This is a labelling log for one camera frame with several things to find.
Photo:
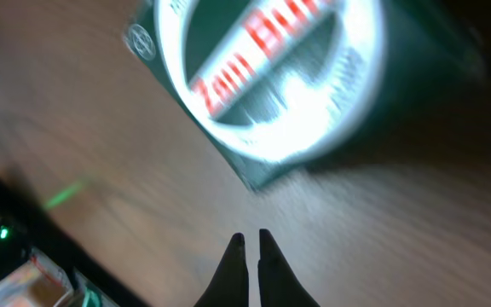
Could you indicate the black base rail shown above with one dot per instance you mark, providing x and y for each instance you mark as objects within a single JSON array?
[{"x": 24, "y": 226}]

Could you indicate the green round logo box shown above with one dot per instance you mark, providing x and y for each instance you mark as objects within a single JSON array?
[{"x": 277, "y": 84}]

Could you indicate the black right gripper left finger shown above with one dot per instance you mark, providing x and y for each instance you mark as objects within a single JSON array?
[{"x": 229, "y": 286}]

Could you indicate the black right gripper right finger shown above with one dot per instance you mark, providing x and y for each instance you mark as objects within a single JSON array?
[{"x": 278, "y": 285}]

